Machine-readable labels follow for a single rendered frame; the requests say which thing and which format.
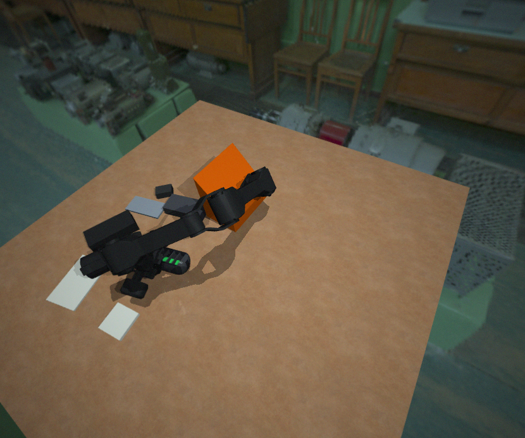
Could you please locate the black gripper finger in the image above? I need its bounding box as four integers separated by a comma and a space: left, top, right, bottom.
153, 254, 164, 272
149, 268, 160, 279

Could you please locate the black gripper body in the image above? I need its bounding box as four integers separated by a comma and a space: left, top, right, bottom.
120, 250, 159, 299

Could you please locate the dark grey controller unit with white label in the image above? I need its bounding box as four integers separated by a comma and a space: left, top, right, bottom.
157, 247, 190, 275

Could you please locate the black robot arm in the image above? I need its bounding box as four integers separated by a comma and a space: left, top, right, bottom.
80, 167, 276, 279

